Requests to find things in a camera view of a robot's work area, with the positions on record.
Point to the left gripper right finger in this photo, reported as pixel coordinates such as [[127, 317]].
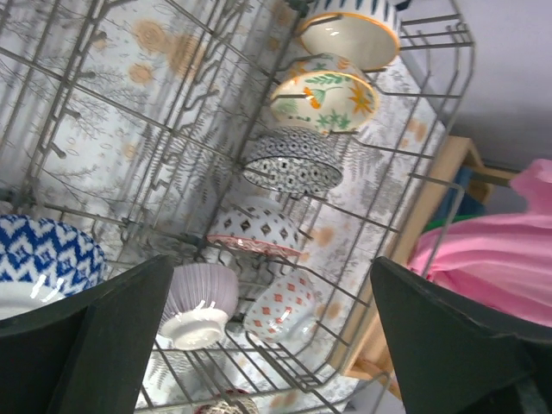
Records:
[[453, 355]]

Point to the orange diamond white bowl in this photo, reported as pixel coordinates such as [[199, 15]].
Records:
[[285, 311]]

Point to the pink t-shirt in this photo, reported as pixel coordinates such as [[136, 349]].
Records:
[[502, 261]]

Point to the brown floral grid bowl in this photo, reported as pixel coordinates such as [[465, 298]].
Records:
[[242, 403]]

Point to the brown diamond dotted bowl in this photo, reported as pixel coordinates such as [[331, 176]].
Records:
[[257, 225]]

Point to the blue stroke white bowl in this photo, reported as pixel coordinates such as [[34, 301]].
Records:
[[363, 31]]

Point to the blue white porcelain bowl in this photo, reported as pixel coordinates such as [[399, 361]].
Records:
[[43, 261]]

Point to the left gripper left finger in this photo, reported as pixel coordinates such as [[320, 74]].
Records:
[[87, 353]]

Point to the orange leaf floral bowl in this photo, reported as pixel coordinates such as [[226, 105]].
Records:
[[324, 92]]

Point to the purple striped bowl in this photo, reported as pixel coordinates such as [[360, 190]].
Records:
[[201, 300]]

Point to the grey wire dish rack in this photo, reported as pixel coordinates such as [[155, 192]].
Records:
[[132, 120]]

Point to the navy geometric pattern bowl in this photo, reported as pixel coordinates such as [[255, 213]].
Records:
[[293, 159]]

